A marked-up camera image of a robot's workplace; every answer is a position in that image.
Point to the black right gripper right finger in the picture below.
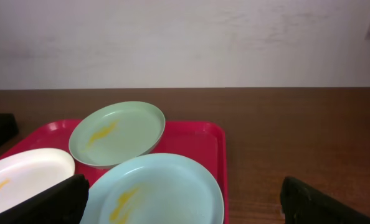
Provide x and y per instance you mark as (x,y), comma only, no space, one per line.
(302,204)

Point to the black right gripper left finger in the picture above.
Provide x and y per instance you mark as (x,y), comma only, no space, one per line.
(63,203)

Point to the white plate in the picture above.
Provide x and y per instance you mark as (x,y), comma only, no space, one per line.
(26,174)

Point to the green plate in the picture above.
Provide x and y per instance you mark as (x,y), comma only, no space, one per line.
(117,133)

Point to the light blue plate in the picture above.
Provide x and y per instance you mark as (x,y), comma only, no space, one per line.
(156,189)

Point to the red plastic tray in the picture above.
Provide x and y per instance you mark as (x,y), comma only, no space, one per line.
(201,141)

